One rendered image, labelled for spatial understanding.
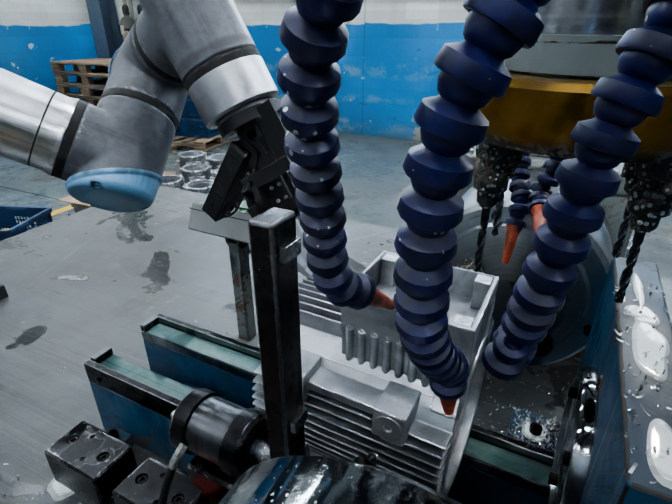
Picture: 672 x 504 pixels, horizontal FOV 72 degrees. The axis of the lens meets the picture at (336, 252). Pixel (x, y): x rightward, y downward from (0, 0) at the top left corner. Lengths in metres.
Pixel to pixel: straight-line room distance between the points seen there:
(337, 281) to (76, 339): 0.86
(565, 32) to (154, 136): 0.43
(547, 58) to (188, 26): 0.35
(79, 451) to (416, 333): 0.60
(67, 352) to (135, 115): 0.58
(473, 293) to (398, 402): 0.13
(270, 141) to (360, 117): 5.92
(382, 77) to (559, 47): 5.95
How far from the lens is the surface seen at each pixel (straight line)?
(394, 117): 6.24
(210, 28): 0.52
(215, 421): 0.46
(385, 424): 0.41
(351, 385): 0.44
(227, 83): 0.51
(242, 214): 0.79
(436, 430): 0.43
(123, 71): 0.62
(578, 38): 0.30
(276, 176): 0.50
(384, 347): 0.42
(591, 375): 0.47
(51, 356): 1.04
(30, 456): 0.85
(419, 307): 0.18
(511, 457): 0.61
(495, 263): 0.64
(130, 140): 0.56
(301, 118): 0.17
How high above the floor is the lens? 1.36
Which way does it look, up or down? 27 degrees down
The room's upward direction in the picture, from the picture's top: straight up
